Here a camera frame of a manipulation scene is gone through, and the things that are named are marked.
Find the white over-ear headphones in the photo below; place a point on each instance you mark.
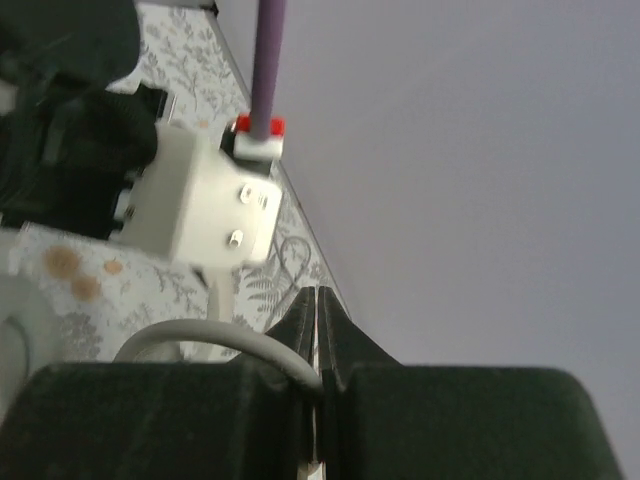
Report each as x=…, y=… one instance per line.
x=20, y=325

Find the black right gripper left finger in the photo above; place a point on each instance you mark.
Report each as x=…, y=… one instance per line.
x=242, y=419

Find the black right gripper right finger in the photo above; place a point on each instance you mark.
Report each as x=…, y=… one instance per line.
x=385, y=420

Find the floral table mat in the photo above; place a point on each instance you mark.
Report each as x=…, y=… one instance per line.
x=182, y=57

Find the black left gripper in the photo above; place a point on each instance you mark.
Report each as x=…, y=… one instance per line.
x=69, y=144

